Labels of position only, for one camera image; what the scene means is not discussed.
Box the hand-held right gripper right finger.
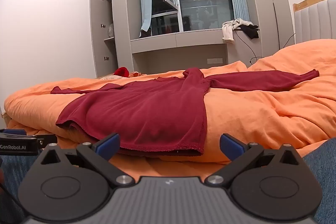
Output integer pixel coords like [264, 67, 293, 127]
[205, 134, 298, 186]

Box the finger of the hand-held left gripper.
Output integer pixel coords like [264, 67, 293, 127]
[37, 134, 57, 150]
[0, 129, 37, 138]

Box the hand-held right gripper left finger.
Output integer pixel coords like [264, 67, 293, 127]
[41, 133, 133, 187]

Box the dark red long-sleeved garment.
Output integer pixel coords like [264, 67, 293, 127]
[50, 68, 320, 156]

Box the person's left leg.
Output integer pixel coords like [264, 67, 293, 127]
[0, 154, 42, 224]

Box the person's leg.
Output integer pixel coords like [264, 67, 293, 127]
[301, 137, 336, 224]
[0, 154, 42, 224]

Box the orange blanket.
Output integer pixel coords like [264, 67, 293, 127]
[4, 39, 336, 165]

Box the patterned peach pillow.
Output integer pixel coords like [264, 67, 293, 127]
[97, 71, 148, 80]

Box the bright red cloth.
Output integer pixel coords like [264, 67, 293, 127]
[113, 67, 130, 78]

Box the person's right leg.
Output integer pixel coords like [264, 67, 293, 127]
[301, 137, 336, 224]

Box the white garment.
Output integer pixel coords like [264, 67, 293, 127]
[222, 18, 254, 44]

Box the black garment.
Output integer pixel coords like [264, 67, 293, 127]
[240, 25, 260, 40]

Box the black cable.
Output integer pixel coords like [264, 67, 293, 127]
[234, 30, 296, 65]

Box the padded headboard with wooden frame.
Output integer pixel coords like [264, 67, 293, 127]
[292, 0, 336, 45]

